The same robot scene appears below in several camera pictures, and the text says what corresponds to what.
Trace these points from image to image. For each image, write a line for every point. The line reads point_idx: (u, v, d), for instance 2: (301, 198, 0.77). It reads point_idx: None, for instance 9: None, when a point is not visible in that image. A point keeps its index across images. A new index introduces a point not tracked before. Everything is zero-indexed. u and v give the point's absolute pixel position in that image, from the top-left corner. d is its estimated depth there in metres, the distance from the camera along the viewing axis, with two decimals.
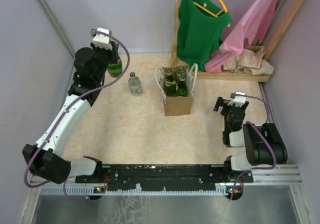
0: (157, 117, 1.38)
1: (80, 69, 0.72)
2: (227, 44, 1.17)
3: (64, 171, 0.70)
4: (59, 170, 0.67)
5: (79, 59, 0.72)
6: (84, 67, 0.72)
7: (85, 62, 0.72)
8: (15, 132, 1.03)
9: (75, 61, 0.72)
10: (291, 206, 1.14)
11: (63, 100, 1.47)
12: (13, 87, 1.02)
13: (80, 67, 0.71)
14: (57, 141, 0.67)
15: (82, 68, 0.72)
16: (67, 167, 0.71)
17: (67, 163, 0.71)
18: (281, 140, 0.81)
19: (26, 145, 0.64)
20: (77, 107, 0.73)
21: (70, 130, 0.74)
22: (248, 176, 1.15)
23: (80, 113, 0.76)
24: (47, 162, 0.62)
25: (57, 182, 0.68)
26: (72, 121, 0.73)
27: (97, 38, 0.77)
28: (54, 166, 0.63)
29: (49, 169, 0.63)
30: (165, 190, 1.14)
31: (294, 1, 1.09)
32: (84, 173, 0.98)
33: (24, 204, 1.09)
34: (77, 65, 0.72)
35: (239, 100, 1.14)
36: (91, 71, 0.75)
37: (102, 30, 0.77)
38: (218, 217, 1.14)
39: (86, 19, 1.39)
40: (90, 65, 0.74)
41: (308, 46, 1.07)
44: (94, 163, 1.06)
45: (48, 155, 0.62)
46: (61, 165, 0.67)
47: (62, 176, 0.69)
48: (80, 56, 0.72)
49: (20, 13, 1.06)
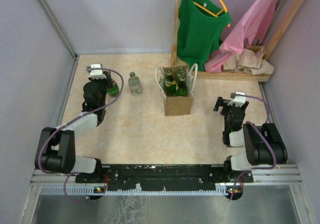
0: (157, 117, 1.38)
1: (88, 99, 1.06)
2: (228, 44, 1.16)
3: (70, 160, 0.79)
4: (69, 153, 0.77)
5: (87, 92, 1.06)
6: (91, 96, 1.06)
7: (92, 93, 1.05)
8: (15, 132, 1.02)
9: (84, 93, 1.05)
10: (291, 206, 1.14)
11: (63, 100, 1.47)
12: (14, 88, 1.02)
13: (89, 97, 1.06)
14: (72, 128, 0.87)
15: (91, 98, 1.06)
16: (73, 159, 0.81)
17: (74, 156, 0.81)
18: (280, 140, 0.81)
19: (45, 128, 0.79)
20: (90, 117, 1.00)
21: (81, 131, 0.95)
22: (248, 176, 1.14)
23: (90, 122, 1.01)
24: (66, 137, 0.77)
25: (63, 167, 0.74)
26: (84, 124, 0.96)
27: (93, 74, 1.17)
28: (69, 142, 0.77)
29: (65, 145, 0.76)
30: (165, 190, 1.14)
31: (294, 1, 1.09)
32: (85, 169, 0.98)
33: (24, 204, 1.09)
34: (87, 96, 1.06)
35: (239, 100, 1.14)
36: (96, 99, 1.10)
37: (94, 69, 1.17)
38: (218, 217, 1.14)
39: (86, 19, 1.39)
40: (96, 94, 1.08)
41: (308, 46, 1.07)
44: (94, 161, 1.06)
45: (67, 132, 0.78)
46: (72, 149, 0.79)
47: (68, 164, 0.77)
48: (87, 90, 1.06)
49: (20, 14, 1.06)
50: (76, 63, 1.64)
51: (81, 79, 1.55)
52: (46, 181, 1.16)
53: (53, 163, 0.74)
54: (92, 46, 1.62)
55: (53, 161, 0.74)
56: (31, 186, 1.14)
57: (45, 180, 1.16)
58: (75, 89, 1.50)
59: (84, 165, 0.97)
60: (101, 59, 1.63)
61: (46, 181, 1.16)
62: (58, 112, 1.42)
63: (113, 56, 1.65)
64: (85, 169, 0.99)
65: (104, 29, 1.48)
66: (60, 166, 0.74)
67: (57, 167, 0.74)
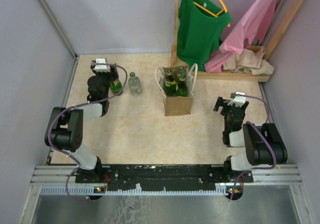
0: (157, 117, 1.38)
1: (92, 92, 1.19)
2: (228, 44, 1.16)
3: (78, 138, 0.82)
4: (78, 130, 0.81)
5: (91, 85, 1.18)
6: (95, 90, 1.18)
7: (96, 87, 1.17)
8: (16, 132, 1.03)
9: (89, 87, 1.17)
10: (291, 206, 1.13)
11: (63, 99, 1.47)
12: (14, 88, 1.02)
13: (93, 91, 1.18)
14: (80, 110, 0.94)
15: (94, 90, 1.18)
16: (80, 139, 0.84)
17: (81, 136, 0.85)
18: (281, 140, 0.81)
19: (55, 107, 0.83)
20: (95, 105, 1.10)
21: (87, 118, 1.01)
22: (248, 176, 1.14)
23: (95, 109, 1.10)
24: (75, 114, 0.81)
25: (73, 141, 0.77)
26: (90, 110, 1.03)
27: (98, 68, 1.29)
28: (78, 119, 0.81)
29: (74, 121, 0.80)
30: (165, 190, 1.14)
31: (294, 1, 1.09)
32: (87, 163, 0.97)
33: (24, 204, 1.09)
34: (91, 88, 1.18)
35: (239, 100, 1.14)
36: (100, 92, 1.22)
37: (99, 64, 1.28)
38: (218, 218, 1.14)
39: (86, 18, 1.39)
40: (99, 88, 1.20)
41: (308, 45, 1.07)
44: (94, 159, 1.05)
45: (76, 110, 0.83)
46: (80, 128, 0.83)
47: (76, 141, 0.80)
48: (91, 84, 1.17)
49: (20, 14, 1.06)
50: (76, 63, 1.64)
51: (81, 79, 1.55)
52: (46, 181, 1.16)
53: (63, 137, 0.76)
54: (93, 46, 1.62)
55: (63, 135, 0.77)
56: (31, 186, 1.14)
57: (45, 180, 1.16)
58: (75, 90, 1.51)
59: (86, 159, 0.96)
60: None
61: (46, 181, 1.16)
62: None
63: (113, 56, 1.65)
64: (87, 163, 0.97)
65: (104, 29, 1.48)
66: (70, 140, 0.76)
67: (67, 140, 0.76)
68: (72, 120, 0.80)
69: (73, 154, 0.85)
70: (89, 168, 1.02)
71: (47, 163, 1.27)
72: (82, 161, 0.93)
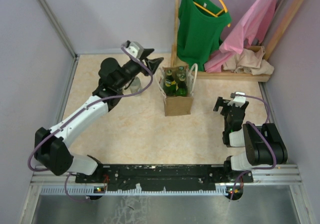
0: (157, 117, 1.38)
1: (102, 77, 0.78)
2: (228, 44, 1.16)
3: (64, 164, 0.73)
4: (61, 161, 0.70)
5: (103, 68, 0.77)
6: (107, 77, 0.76)
7: (109, 73, 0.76)
8: (15, 132, 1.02)
9: (100, 69, 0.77)
10: (291, 206, 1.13)
11: (63, 99, 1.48)
12: (13, 87, 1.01)
13: (103, 76, 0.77)
14: (69, 132, 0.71)
15: (105, 78, 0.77)
16: (68, 162, 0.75)
17: (69, 159, 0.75)
18: (280, 140, 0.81)
19: (40, 129, 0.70)
20: (96, 108, 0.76)
21: (84, 126, 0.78)
22: (248, 176, 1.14)
23: (97, 113, 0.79)
24: (55, 147, 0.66)
25: (55, 171, 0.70)
26: (86, 120, 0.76)
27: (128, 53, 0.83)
28: (58, 154, 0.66)
29: (54, 156, 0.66)
30: (165, 190, 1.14)
31: (294, 1, 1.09)
32: (84, 170, 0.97)
33: (24, 204, 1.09)
34: (102, 73, 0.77)
35: (239, 100, 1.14)
36: (114, 81, 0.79)
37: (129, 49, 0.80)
38: (218, 218, 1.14)
39: (86, 18, 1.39)
40: (114, 75, 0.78)
41: (308, 45, 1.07)
44: (95, 164, 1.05)
45: (59, 141, 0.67)
46: (64, 156, 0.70)
47: (61, 167, 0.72)
48: (103, 65, 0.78)
49: (20, 14, 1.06)
50: (76, 63, 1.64)
51: (81, 79, 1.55)
52: (46, 181, 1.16)
53: (46, 165, 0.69)
54: (93, 46, 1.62)
55: (45, 164, 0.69)
56: (31, 186, 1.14)
57: (45, 180, 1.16)
58: (75, 90, 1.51)
59: (84, 166, 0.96)
60: (101, 59, 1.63)
61: (46, 181, 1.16)
62: (58, 112, 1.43)
63: (113, 56, 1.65)
64: (84, 169, 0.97)
65: (104, 29, 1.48)
66: (52, 170, 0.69)
67: (50, 169, 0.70)
68: (52, 152, 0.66)
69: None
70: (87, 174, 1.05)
71: None
72: (78, 169, 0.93)
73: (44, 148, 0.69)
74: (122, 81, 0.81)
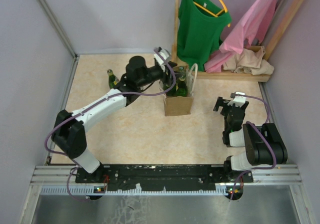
0: (158, 117, 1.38)
1: (128, 72, 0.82)
2: (228, 44, 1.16)
3: (80, 148, 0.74)
4: (77, 145, 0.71)
5: (131, 63, 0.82)
6: (133, 71, 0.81)
7: (135, 68, 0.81)
8: (15, 132, 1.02)
9: (128, 63, 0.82)
10: (291, 206, 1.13)
11: (63, 99, 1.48)
12: (14, 87, 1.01)
13: (129, 70, 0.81)
14: (89, 118, 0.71)
15: (131, 72, 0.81)
16: (83, 147, 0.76)
17: (84, 144, 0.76)
18: (281, 140, 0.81)
19: (63, 110, 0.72)
20: (116, 100, 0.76)
21: (101, 116, 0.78)
22: (248, 175, 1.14)
23: (115, 106, 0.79)
24: (74, 130, 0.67)
25: (70, 154, 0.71)
26: (105, 109, 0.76)
27: (157, 57, 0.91)
28: (76, 137, 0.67)
29: (71, 139, 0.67)
30: (165, 190, 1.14)
31: (294, 1, 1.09)
32: (87, 166, 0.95)
33: (24, 204, 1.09)
34: (129, 68, 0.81)
35: (239, 100, 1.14)
36: (137, 78, 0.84)
37: (162, 53, 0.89)
38: (218, 218, 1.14)
39: (86, 18, 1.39)
40: (139, 72, 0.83)
41: (308, 46, 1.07)
44: (97, 164, 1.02)
45: (79, 125, 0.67)
46: (80, 140, 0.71)
47: (75, 151, 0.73)
48: (132, 61, 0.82)
49: (20, 14, 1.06)
50: (76, 63, 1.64)
51: (81, 79, 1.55)
52: (46, 181, 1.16)
53: (62, 147, 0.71)
54: (93, 46, 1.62)
55: (61, 145, 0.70)
56: (31, 186, 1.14)
57: (45, 180, 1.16)
58: (75, 89, 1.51)
59: (88, 162, 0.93)
60: (101, 59, 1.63)
61: (46, 181, 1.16)
62: (58, 111, 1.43)
63: (113, 56, 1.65)
64: (87, 165, 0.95)
65: (104, 29, 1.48)
66: (67, 153, 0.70)
67: (65, 151, 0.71)
68: (70, 134, 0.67)
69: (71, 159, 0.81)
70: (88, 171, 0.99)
71: (47, 163, 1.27)
72: (81, 164, 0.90)
73: (63, 129, 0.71)
74: (143, 79, 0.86)
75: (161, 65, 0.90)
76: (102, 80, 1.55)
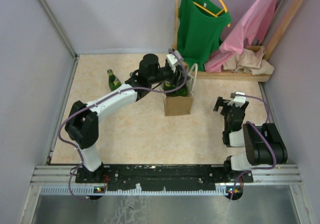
0: (158, 117, 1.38)
1: (141, 67, 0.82)
2: (228, 44, 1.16)
3: (92, 138, 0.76)
4: (90, 135, 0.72)
5: (145, 60, 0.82)
6: (146, 68, 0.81)
7: (148, 64, 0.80)
8: (16, 132, 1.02)
9: (142, 59, 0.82)
10: (291, 206, 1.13)
11: (63, 99, 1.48)
12: (14, 88, 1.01)
13: (143, 66, 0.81)
14: (103, 110, 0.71)
15: (144, 68, 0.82)
16: (94, 137, 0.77)
17: (96, 135, 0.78)
18: (281, 140, 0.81)
19: (78, 101, 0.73)
20: (128, 94, 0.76)
21: (112, 109, 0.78)
22: (248, 175, 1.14)
23: (126, 100, 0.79)
24: (90, 119, 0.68)
25: (83, 144, 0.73)
26: (118, 102, 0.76)
27: (170, 57, 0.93)
28: (91, 127, 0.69)
29: (87, 128, 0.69)
30: (165, 190, 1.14)
31: (294, 1, 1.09)
32: (89, 163, 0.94)
33: (24, 204, 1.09)
34: (142, 64, 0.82)
35: (239, 100, 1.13)
36: (149, 74, 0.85)
37: (176, 53, 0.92)
38: (218, 218, 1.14)
39: (86, 18, 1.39)
40: (151, 69, 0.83)
41: (308, 46, 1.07)
44: (99, 163, 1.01)
45: (93, 115, 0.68)
46: (94, 131, 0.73)
47: (88, 141, 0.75)
48: (146, 58, 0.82)
49: (20, 14, 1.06)
50: (76, 63, 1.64)
51: (81, 79, 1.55)
52: (46, 181, 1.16)
53: (75, 136, 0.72)
54: (93, 46, 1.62)
55: (75, 135, 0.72)
56: (31, 186, 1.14)
57: (45, 180, 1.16)
58: (75, 90, 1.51)
59: (91, 158, 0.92)
60: (101, 59, 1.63)
61: (46, 181, 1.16)
62: (58, 111, 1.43)
63: (113, 56, 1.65)
64: (90, 162, 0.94)
65: (104, 29, 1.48)
66: (80, 142, 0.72)
67: (78, 140, 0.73)
68: (86, 124, 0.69)
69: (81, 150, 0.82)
70: (88, 169, 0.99)
71: (47, 163, 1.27)
72: (86, 158, 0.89)
73: (76, 119, 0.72)
74: (154, 76, 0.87)
75: (173, 65, 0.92)
76: (102, 80, 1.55)
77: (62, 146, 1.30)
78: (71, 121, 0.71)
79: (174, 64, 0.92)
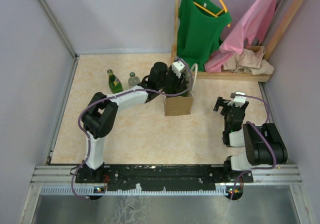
0: (158, 117, 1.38)
1: (152, 73, 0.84)
2: (227, 44, 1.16)
3: (107, 130, 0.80)
4: (107, 124, 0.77)
5: (156, 67, 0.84)
6: (157, 74, 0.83)
7: (159, 70, 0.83)
8: (15, 132, 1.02)
9: (153, 66, 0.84)
10: (291, 206, 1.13)
11: (63, 99, 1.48)
12: (14, 88, 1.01)
13: (154, 72, 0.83)
14: (121, 102, 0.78)
15: (155, 74, 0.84)
16: (109, 129, 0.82)
17: (111, 127, 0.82)
18: (281, 140, 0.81)
19: (97, 92, 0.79)
20: (141, 94, 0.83)
21: (124, 105, 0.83)
22: (248, 175, 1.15)
23: (137, 99, 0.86)
24: (110, 107, 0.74)
25: (98, 133, 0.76)
26: (131, 100, 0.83)
27: (175, 64, 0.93)
28: (111, 115, 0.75)
29: (106, 116, 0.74)
30: (165, 190, 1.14)
31: (294, 1, 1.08)
32: (97, 158, 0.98)
33: (24, 204, 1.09)
34: (153, 70, 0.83)
35: (239, 100, 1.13)
36: (158, 80, 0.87)
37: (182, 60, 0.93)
38: (218, 218, 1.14)
39: (86, 18, 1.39)
40: (161, 75, 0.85)
41: (308, 46, 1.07)
44: (101, 161, 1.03)
45: (114, 104, 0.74)
46: (111, 121, 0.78)
47: (103, 132, 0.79)
48: (156, 64, 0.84)
49: (20, 14, 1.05)
50: (76, 63, 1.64)
51: (81, 79, 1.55)
52: (46, 181, 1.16)
53: (91, 126, 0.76)
54: (93, 46, 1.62)
55: (91, 124, 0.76)
56: (31, 186, 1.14)
57: (45, 180, 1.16)
58: (75, 90, 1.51)
59: (100, 152, 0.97)
60: (101, 59, 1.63)
61: (46, 181, 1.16)
62: (58, 112, 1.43)
63: (113, 56, 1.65)
64: (99, 155, 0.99)
65: (104, 29, 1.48)
66: (96, 132, 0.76)
67: (94, 129, 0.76)
68: (106, 112, 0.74)
69: (92, 141, 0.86)
70: (90, 166, 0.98)
71: (47, 163, 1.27)
72: (95, 154, 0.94)
73: (94, 109, 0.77)
74: (163, 81, 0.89)
75: (179, 72, 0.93)
76: (102, 80, 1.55)
77: (61, 146, 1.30)
78: (90, 109, 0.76)
79: (180, 71, 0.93)
